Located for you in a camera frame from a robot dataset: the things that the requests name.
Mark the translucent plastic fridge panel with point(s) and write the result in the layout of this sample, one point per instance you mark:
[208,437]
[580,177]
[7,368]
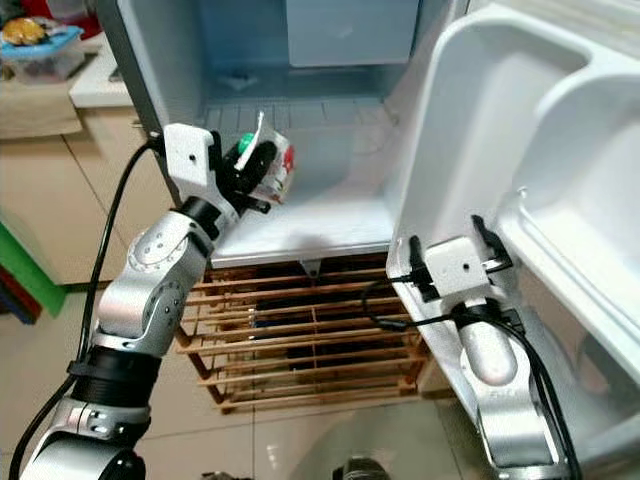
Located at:
[350,30]

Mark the grey steel fridge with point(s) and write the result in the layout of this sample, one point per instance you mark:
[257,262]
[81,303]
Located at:
[350,190]

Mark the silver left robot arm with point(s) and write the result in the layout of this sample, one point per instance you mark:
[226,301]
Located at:
[150,290]

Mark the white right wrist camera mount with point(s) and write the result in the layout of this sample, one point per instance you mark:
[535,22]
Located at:
[457,268]

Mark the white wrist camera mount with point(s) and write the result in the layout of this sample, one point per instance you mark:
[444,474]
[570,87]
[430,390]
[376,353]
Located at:
[190,160]
[457,268]

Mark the silver fridge door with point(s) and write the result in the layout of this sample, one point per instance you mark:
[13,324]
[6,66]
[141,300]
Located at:
[490,120]

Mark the white carton green cap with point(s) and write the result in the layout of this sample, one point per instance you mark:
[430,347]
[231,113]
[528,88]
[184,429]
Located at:
[286,165]

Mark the red pot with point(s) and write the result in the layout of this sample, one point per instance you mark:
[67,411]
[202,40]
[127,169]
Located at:
[65,12]

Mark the white top kitchen counter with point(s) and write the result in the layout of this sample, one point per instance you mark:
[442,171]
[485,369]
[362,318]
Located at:
[60,190]

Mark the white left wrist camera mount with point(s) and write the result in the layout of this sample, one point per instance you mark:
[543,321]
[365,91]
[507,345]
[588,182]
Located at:
[190,160]

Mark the clear container blue lid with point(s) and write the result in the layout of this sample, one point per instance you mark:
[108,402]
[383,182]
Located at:
[50,58]

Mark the wooden slatted rack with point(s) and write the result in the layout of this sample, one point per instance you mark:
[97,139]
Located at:
[300,345]

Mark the grey robot leg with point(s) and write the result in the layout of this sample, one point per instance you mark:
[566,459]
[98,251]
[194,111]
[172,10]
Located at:
[363,469]

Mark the black stove hob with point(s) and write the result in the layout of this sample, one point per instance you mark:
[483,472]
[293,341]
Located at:
[120,72]

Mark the yellow brown food item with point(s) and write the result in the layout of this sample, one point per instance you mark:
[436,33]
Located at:
[25,32]

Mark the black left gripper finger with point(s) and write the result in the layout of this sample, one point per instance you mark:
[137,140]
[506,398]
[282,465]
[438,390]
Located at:
[258,168]

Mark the green red blue board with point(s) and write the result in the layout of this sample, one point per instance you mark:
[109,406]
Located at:
[20,275]

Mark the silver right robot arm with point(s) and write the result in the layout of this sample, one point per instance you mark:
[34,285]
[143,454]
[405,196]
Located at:
[490,360]

